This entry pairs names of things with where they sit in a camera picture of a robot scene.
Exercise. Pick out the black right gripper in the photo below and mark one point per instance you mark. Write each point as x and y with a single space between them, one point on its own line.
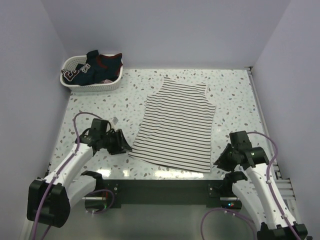
221 162

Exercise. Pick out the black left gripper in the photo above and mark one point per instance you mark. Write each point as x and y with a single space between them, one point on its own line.
119 147

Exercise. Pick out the black white striped tank top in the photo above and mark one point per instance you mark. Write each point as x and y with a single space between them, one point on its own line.
176 128

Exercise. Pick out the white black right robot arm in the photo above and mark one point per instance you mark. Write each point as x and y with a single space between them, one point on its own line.
250 179

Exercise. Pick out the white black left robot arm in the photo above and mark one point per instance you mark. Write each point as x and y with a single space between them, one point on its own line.
51 198

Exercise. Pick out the navy maroon tank top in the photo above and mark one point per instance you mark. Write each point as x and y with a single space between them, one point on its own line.
97 69

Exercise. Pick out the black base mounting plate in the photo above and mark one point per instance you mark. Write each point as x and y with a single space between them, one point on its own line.
163 192

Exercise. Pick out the white plastic laundry basket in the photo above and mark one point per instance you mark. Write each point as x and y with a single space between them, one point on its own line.
70 65

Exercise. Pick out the aluminium right side rail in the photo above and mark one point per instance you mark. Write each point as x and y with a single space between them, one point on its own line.
273 148

